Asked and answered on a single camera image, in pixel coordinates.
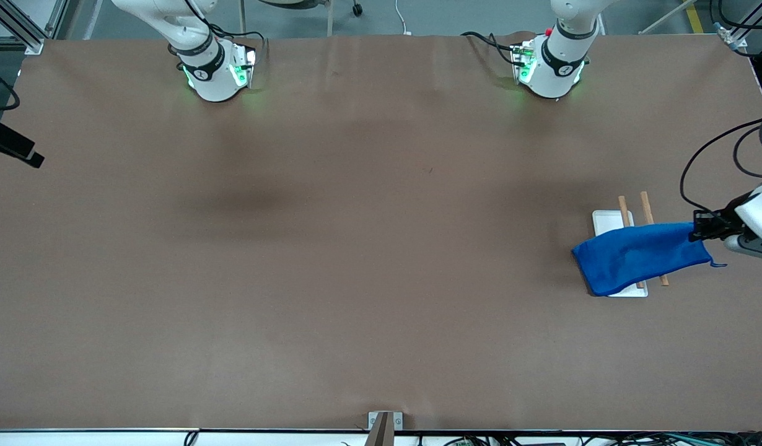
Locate blue microfibre towel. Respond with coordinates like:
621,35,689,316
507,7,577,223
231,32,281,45
572,222,727,297

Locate white towel rack wooden bars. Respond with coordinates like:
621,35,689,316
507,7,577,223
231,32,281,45
592,191,670,299

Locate white diagonal bar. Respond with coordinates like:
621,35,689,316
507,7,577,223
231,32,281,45
638,0,698,35

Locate brown table cover sheet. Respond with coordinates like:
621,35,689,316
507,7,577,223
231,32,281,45
0,31,762,432

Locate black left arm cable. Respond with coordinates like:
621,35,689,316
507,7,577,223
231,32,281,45
680,116,762,214

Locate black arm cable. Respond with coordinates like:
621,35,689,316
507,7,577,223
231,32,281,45
680,116,762,214
0,65,20,112

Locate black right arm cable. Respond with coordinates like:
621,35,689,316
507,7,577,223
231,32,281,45
0,65,20,112

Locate aluminium frame profile with connector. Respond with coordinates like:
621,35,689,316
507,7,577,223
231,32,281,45
712,0,762,59

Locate black right base cable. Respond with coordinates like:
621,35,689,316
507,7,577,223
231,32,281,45
201,22,269,59

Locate black base cable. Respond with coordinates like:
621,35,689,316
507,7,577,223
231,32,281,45
201,22,269,59
460,31,519,68

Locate black cable bundle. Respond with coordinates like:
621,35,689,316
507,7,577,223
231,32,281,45
341,432,762,446

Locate black left base cable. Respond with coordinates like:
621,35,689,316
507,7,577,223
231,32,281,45
460,31,519,68

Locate white table edge rail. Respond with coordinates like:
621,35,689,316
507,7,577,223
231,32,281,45
0,427,762,446

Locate grey metal chair frame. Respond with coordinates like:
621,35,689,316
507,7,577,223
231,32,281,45
237,0,335,37

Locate thin white cable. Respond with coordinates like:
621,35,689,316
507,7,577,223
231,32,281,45
395,0,414,36

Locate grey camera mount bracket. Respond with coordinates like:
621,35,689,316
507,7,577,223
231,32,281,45
367,411,404,446

